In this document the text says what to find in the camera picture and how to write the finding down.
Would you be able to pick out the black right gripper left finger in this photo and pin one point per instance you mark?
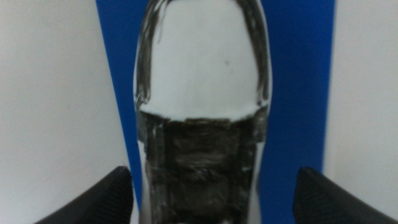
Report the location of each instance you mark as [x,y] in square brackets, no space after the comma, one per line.
[102,202]

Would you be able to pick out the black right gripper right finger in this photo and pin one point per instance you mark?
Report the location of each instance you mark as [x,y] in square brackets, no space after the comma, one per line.
[326,202]

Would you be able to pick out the blue rectangular mat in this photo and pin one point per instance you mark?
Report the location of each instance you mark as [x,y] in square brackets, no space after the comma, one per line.
[295,93]

